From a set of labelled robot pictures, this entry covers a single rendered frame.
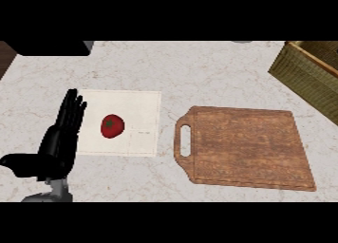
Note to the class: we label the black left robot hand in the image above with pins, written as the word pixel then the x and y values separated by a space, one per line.
pixel 60 142

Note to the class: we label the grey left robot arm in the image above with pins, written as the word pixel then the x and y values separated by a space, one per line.
pixel 54 193

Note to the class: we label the brown wooden cutting board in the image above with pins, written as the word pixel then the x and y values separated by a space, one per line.
pixel 250 148

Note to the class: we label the olive wicker basket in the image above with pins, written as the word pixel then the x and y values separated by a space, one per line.
pixel 312 79

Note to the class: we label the red tomato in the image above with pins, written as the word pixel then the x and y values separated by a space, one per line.
pixel 113 126

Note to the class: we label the white placemat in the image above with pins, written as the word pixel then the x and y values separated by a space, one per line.
pixel 133 117

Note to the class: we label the black appliance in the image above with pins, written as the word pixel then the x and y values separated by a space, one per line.
pixel 49 47

